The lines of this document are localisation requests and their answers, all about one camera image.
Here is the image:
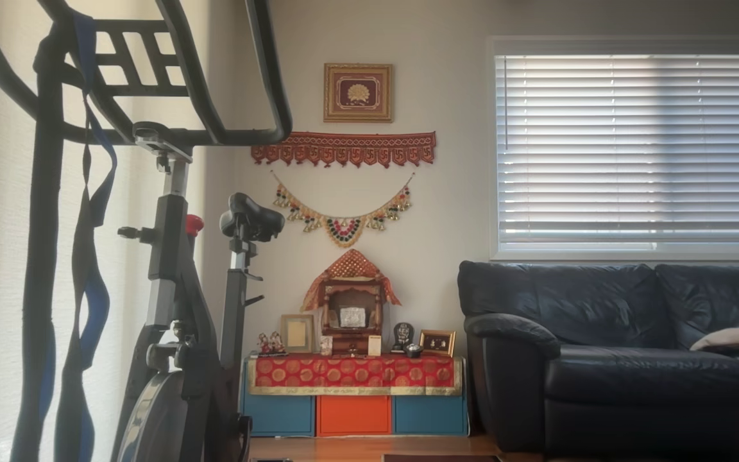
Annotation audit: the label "blue black strap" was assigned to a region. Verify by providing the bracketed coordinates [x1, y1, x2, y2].
[10, 26, 65, 462]
[55, 10, 119, 462]

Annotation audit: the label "dark idol plaque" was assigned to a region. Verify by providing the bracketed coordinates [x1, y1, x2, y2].
[391, 322, 415, 354]

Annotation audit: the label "small figurines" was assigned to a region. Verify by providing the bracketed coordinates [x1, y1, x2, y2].
[256, 332, 288, 357]

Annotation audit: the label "pale picture frame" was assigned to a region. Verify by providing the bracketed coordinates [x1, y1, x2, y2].
[280, 313, 316, 354]

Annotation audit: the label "blue and orange cabinet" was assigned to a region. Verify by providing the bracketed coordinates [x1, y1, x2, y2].
[240, 358, 470, 438]

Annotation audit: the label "black exercise bike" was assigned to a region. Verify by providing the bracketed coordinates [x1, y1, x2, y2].
[0, 0, 293, 462]

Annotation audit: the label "sheer white curtain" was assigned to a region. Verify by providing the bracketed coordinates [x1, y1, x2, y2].
[0, 0, 210, 462]

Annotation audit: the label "wooden shrine with canopy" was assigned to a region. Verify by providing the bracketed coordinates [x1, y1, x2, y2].
[300, 249, 402, 357]

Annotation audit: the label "red embroidered wall hanging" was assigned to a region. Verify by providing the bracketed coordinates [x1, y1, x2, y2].
[251, 131, 437, 169]

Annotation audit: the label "white window blind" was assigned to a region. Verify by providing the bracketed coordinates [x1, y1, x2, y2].
[490, 37, 739, 261]

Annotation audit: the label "beaded garland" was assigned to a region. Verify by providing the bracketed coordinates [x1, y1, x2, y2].
[270, 170, 416, 249]

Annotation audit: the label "black leather sofa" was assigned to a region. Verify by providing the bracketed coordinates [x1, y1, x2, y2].
[457, 260, 739, 459]

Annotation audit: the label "small gold picture frame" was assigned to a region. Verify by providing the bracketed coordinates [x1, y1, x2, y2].
[419, 329, 457, 358]

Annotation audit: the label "red gold patterned cloth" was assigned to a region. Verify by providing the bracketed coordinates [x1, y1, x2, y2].
[246, 355, 464, 396]

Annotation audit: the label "gold framed wall picture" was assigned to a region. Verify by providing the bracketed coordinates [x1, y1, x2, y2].
[323, 62, 395, 124]

